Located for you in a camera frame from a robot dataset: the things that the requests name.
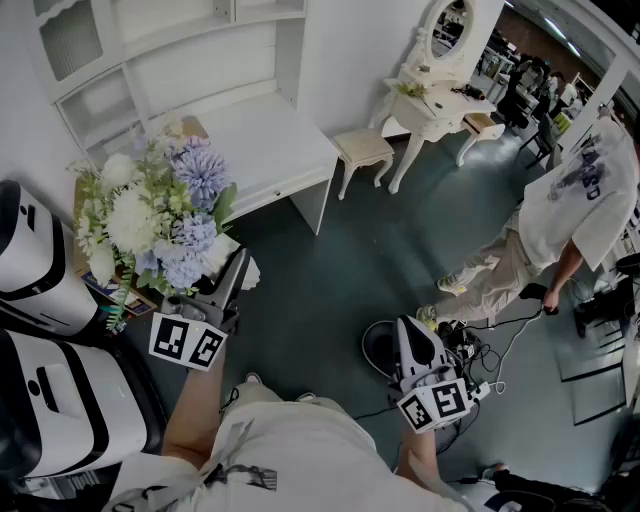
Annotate white wall-side shelf unit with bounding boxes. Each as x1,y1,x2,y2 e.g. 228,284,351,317
32,0,309,166

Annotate tangle of black cables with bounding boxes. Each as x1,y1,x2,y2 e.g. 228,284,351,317
439,324,506,454

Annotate person's light clothing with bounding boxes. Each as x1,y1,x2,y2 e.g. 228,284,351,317
102,382,476,512

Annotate printed flat box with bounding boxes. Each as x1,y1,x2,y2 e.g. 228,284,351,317
82,272,157,317

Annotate white desk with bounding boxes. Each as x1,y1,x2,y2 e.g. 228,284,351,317
144,94,341,236

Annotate white cable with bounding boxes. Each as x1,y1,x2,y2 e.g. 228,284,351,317
492,309,544,394

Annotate person's left forearm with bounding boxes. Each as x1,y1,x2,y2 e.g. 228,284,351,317
162,367,226,471

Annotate person's right forearm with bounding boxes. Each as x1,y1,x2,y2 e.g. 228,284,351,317
394,428,444,494

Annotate black hand-held device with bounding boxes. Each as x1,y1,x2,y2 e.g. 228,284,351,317
519,282,559,316

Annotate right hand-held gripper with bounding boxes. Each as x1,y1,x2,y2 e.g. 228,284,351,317
388,315,472,432

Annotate blue and white flowers bouquet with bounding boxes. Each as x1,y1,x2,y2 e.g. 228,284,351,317
67,119,261,334

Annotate wooden open drawer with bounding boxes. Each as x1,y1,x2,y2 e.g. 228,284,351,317
462,112,506,145

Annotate white dressing table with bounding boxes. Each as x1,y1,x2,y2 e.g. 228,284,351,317
368,0,507,196

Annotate oval mirror glass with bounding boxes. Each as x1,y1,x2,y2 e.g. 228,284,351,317
430,0,474,61

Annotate cream cushioned stool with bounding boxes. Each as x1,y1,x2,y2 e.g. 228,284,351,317
332,127,396,201

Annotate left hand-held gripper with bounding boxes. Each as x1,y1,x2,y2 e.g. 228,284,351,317
148,248,251,374

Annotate small yellow green bouquet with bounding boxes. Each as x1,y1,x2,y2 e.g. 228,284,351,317
394,80,431,109

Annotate black chair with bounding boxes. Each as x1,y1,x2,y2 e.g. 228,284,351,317
519,117,564,169

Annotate black round floor base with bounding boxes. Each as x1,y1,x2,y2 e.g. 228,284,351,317
362,319,401,376

